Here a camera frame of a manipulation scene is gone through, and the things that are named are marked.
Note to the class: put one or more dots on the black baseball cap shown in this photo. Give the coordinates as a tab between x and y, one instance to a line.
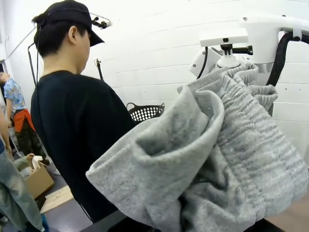
67	12

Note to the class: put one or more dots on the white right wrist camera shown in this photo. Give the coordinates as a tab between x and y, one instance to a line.
224	36

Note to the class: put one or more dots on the black tripod camera mount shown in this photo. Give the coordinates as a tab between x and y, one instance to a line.
98	66

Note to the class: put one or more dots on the grey training pants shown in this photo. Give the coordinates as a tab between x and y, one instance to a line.
193	157

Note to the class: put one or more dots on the open brown cardboard box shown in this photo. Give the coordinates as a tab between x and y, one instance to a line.
39	181

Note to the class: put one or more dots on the black backdrop stand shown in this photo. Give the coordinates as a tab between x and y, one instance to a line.
29	55

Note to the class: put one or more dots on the black plastic laundry basket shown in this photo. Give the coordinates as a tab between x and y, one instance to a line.
147	113

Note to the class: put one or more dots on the white head-mounted camera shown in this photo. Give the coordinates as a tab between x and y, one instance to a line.
102	22

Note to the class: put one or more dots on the person in black shirt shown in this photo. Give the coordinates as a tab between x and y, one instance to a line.
79	116

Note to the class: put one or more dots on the light wooden board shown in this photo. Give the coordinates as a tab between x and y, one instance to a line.
58	198

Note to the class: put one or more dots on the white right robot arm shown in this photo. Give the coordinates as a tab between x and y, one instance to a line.
263	36

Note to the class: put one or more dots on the floral-shirted mannequin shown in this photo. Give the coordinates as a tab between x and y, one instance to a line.
14	94

